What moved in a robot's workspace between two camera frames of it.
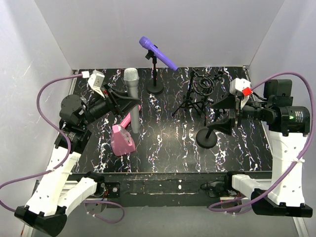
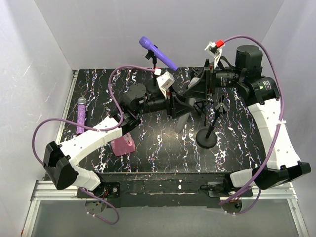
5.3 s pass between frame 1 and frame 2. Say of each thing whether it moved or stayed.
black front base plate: stayed
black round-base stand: stayed
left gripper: moved
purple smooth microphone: stayed
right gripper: moved
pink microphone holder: stayed
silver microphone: moved
